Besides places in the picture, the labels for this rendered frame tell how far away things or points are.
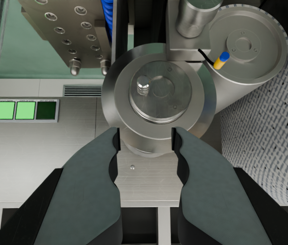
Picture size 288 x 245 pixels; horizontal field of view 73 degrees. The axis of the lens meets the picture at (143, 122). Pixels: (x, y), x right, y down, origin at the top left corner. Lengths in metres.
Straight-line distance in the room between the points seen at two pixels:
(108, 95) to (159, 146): 0.09
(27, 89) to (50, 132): 2.94
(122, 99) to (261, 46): 0.21
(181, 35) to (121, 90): 0.10
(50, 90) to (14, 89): 0.54
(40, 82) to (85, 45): 2.95
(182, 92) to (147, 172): 0.37
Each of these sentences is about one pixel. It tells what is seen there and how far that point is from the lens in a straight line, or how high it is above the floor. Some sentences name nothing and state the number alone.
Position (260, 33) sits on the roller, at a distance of 0.35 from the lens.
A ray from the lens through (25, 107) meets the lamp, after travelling 0.67.
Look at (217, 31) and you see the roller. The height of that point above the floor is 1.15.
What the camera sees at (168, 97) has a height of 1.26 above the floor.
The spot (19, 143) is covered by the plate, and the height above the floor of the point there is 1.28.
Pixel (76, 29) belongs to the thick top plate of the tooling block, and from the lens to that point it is 0.53.
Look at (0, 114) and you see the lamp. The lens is 0.71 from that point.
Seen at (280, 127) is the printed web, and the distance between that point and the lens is 0.34.
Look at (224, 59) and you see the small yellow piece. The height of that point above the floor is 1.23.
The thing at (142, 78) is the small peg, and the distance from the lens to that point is 0.21.
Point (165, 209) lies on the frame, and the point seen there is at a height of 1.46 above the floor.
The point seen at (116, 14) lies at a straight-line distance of 0.32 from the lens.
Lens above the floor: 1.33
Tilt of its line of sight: 11 degrees down
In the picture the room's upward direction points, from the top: 180 degrees clockwise
